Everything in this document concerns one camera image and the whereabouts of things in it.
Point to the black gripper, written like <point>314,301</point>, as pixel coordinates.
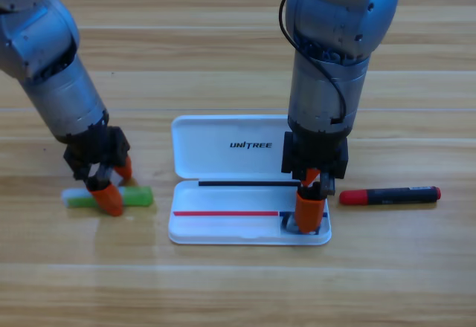
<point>320,152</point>
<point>96,145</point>

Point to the red and black marker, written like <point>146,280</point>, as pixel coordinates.
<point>390,195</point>

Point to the white Unitree pencil case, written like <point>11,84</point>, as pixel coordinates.
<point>208,163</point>

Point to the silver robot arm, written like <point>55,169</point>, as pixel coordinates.
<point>327,93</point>
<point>56,81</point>

